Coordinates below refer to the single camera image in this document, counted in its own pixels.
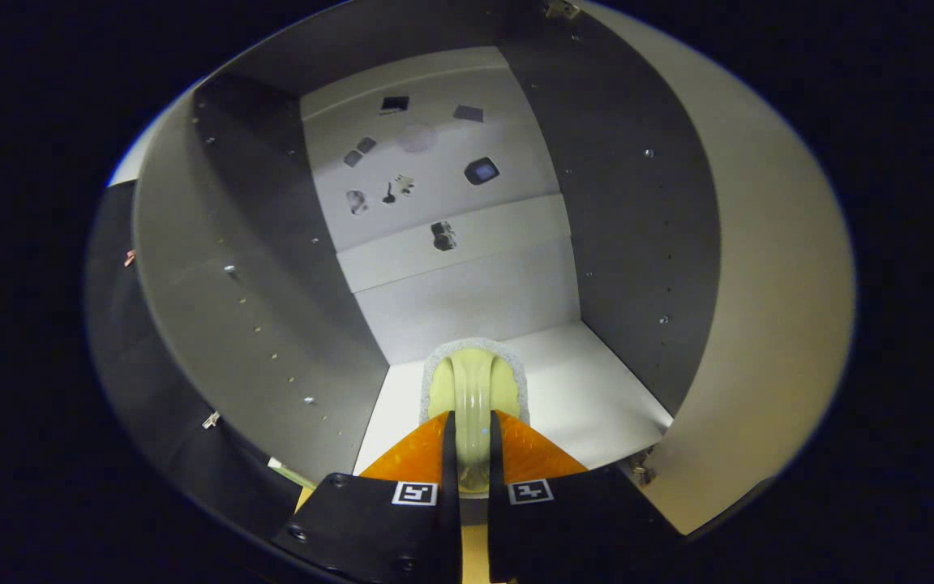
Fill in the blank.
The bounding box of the grey cabinet body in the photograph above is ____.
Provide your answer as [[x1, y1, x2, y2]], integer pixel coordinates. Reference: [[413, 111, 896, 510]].
[[131, 0, 723, 487]]

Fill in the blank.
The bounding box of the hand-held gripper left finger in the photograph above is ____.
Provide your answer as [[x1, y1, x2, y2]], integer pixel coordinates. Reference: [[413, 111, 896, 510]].
[[272, 410, 462, 584]]

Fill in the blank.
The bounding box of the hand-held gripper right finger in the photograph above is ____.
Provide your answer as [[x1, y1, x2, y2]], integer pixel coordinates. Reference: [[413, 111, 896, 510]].
[[488, 410, 683, 584]]

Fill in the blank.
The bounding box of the beige cabinet door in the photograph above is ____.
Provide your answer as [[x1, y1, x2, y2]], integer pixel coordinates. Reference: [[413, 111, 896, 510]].
[[576, 0, 857, 536]]

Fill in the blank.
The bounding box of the pale yellow mug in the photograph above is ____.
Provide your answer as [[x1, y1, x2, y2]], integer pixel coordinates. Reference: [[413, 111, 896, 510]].
[[420, 337, 530, 496]]

